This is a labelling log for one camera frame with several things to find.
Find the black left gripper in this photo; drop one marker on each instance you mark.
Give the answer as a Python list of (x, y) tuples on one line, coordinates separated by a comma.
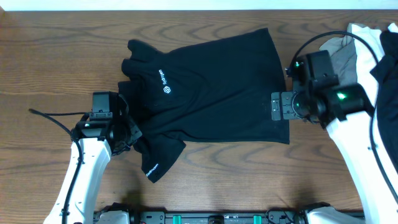
[(135, 132)]

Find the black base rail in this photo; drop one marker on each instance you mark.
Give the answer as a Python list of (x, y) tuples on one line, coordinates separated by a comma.
[(270, 216)]

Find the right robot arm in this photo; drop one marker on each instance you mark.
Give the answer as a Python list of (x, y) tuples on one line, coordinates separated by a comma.
[(349, 117)]

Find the grey garment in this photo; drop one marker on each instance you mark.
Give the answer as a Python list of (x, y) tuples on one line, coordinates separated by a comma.
[(343, 57)]

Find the black polo shirt with logo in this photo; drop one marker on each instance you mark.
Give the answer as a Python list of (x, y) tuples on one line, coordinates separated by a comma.
[(218, 91)]

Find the white garment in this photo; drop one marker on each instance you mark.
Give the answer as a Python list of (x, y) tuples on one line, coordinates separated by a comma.
[(367, 59)]

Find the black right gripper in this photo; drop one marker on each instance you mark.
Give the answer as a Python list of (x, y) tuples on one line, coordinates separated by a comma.
[(286, 112)]

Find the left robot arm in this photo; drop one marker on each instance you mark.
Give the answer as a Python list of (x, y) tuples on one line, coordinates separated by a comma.
[(106, 131)]

